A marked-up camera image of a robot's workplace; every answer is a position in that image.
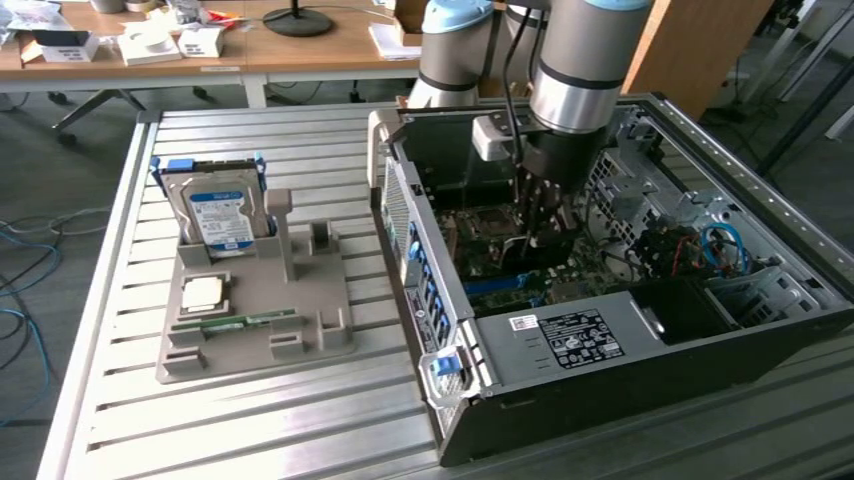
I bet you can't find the grey parts rack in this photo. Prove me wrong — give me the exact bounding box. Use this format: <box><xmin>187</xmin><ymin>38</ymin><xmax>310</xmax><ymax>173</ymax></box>
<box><xmin>154</xmin><ymin>187</ymin><xmax>357</xmax><ymax>386</ymax></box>

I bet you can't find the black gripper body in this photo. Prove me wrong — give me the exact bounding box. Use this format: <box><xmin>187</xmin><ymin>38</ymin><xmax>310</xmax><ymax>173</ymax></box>
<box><xmin>520</xmin><ymin>127</ymin><xmax>609</xmax><ymax>196</ymax></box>

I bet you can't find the black open PC case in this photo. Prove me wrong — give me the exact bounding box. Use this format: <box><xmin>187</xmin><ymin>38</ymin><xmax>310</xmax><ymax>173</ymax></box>
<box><xmin>368</xmin><ymin>92</ymin><xmax>854</xmax><ymax>469</ymax></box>

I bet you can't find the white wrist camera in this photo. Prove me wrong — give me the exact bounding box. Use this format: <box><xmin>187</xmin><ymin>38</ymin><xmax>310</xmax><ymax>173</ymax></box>
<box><xmin>472</xmin><ymin>113</ymin><xmax>536</xmax><ymax>162</ymax></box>

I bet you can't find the metal disk bay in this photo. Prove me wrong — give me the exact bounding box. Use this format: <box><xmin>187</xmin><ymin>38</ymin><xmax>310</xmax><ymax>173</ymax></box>
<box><xmin>700</xmin><ymin>264</ymin><xmax>827</xmax><ymax>329</ymax></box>

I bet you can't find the red orange small tool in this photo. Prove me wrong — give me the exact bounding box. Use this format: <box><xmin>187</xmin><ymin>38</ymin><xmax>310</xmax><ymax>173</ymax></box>
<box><xmin>207</xmin><ymin>9</ymin><xmax>251</xmax><ymax>30</ymax></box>

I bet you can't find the black lamp base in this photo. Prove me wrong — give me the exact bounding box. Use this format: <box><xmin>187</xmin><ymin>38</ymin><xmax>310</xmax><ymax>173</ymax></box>
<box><xmin>262</xmin><ymin>0</ymin><xmax>335</xmax><ymax>38</ymax></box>

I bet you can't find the clear plastic bag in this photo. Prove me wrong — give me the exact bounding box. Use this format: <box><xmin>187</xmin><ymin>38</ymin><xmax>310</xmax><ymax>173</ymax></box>
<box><xmin>0</xmin><ymin>0</ymin><xmax>75</xmax><ymax>35</ymax></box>

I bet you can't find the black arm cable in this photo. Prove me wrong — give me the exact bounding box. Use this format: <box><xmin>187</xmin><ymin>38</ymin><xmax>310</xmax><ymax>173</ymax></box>
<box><xmin>502</xmin><ymin>7</ymin><xmax>536</xmax><ymax>169</ymax></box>

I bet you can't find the green motherboard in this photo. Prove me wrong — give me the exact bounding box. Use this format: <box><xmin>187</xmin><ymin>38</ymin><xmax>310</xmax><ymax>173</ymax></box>
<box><xmin>433</xmin><ymin>182</ymin><xmax>642</xmax><ymax>319</ymax></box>

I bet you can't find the small white labelled box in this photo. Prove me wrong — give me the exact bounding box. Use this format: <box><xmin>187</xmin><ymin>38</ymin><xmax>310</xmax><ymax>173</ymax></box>
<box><xmin>177</xmin><ymin>27</ymin><xmax>227</xmax><ymax>59</ymax></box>

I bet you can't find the blue expansion slot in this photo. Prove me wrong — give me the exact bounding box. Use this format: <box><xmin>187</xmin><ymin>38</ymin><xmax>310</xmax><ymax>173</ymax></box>
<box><xmin>464</xmin><ymin>272</ymin><xmax>536</xmax><ymax>296</ymax></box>

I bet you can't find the perforated metal drive cage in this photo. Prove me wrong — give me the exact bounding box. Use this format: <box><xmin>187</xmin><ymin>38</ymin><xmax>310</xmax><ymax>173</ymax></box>
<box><xmin>586</xmin><ymin>107</ymin><xmax>696</xmax><ymax>241</ymax></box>

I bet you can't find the grey desk leg with casters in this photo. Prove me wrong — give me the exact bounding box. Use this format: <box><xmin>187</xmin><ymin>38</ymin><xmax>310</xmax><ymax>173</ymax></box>
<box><xmin>50</xmin><ymin>88</ymin><xmax>150</xmax><ymax>147</ymax></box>

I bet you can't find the white box with tape roll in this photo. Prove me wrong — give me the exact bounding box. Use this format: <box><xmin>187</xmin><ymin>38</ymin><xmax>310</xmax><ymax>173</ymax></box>
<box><xmin>117</xmin><ymin>27</ymin><xmax>183</xmax><ymax>66</ymax></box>

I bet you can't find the brown cardboard box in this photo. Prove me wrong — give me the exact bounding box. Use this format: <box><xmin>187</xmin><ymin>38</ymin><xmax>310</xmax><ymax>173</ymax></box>
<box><xmin>393</xmin><ymin>0</ymin><xmax>429</xmax><ymax>34</ymax></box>

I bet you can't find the wooden office desk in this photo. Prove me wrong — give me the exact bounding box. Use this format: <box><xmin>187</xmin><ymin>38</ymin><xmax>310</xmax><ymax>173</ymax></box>
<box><xmin>245</xmin><ymin>0</ymin><xmax>613</xmax><ymax>109</ymax></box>
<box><xmin>0</xmin><ymin>0</ymin><xmax>250</xmax><ymax>95</ymax></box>

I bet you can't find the blue floor cable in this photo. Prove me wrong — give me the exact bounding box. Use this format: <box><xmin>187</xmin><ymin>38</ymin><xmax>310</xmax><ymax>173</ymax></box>
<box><xmin>0</xmin><ymin>222</ymin><xmax>63</xmax><ymax>426</ymax></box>

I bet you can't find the CPU socket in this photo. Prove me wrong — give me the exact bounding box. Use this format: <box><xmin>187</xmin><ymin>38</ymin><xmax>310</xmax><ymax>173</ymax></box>
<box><xmin>457</xmin><ymin>205</ymin><xmax>524</xmax><ymax>240</ymax></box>

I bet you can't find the black wire bundle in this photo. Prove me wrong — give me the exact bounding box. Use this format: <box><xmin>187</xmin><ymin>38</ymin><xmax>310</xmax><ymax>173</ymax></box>
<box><xmin>630</xmin><ymin>223</ymin><xmax>706</xmax><ymax>279</ymax></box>

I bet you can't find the red wire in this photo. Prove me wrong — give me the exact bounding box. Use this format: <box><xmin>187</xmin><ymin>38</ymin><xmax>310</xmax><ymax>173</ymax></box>
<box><xmin>670</xmin><ymin>234</ymin><xmax>702</xmax><ymax>276</ymax></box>

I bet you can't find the grey power supply unit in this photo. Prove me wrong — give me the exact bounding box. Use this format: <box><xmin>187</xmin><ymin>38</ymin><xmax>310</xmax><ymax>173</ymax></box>
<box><xmin>466</xmin><ymin>292</ymin><xmax>669</xmax><ymax>391</ymax></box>

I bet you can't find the grey floor cable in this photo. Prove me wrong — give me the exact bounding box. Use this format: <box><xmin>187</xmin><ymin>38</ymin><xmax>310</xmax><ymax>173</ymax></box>
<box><xmin>0</xmin><ymin>207</ymin><xmax>113</xmax><ymax>236</ymax></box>

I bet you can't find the white crumpled packaging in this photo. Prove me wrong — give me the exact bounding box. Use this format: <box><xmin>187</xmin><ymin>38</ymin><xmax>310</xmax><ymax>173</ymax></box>
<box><xmin>159</xmin><ymin>0</ymin><xmax>233</xmax><ymax>26</ymax></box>

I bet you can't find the white box with black lid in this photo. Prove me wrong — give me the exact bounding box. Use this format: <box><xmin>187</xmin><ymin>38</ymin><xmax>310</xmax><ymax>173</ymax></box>
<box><xmin>31</xmin><ymin>29</ymin><xmax>102</xmax><ymax>64</ymax></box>

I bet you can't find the white paper stack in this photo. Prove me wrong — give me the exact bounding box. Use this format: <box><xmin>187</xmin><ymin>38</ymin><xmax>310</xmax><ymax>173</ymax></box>
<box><xmin>369</xmin><ymin>22</ymin><xmax>424</xmax><ymax>61</ymax></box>

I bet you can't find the brown cardboard flap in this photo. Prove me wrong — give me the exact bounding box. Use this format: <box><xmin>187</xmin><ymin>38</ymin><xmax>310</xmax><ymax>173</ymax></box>
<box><xmin>18</xmin><ymin>32</ymin><xmax>46</xmax><ymax>65</ymax></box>

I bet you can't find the green RAM stick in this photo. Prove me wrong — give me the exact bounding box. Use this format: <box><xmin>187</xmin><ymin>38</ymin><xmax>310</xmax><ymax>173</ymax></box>
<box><xmin>170</xmin><ymin>308</ymin><xmax>299</xmax><ymax>335</ymax></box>

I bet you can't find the silver CPU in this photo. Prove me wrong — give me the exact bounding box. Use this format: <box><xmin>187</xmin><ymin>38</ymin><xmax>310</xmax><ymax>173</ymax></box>
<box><xmin>178</xmin><ymin>277</ymin><xmax>226</xmax><ymax>316</ymax></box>

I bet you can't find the wooden cabinet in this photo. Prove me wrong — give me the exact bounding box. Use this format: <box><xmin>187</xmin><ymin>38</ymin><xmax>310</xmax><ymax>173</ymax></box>
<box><xmin>617</xmin><ymin>0</ymin><xmax>780</xmax><ymax>121</ymax></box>

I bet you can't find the graphics card with black fan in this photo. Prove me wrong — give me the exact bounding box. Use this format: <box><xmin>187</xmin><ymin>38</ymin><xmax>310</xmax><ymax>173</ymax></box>
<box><xmin>460</xmin><ymin>234</ymin><xmax>582</xmax><ymax>276</ymax></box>

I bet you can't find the blue wire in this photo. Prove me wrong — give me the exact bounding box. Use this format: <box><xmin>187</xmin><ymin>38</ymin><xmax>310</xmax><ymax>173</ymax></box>
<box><xmin>700</xmin><ymin>222</ymin><xmax>756</xmax><ymax>277</ymax></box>

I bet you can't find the hard disk in blue caddy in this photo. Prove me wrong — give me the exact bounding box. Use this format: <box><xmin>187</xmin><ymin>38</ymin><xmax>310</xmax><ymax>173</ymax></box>
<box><xmin>150</xmin><ymin>153</ymin><xmax>277</xmax><ymax>260</ymax></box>

